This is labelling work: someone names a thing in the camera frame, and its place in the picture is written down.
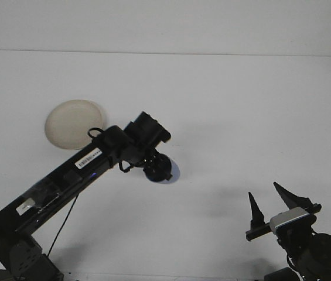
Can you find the pale blue cup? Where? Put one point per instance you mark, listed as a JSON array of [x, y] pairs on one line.
[[176, 171]]

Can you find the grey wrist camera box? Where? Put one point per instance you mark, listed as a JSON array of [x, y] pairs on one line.
[[288, 218]]

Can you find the pale round plate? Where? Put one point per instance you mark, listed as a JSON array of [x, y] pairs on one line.
[[65, 123]]

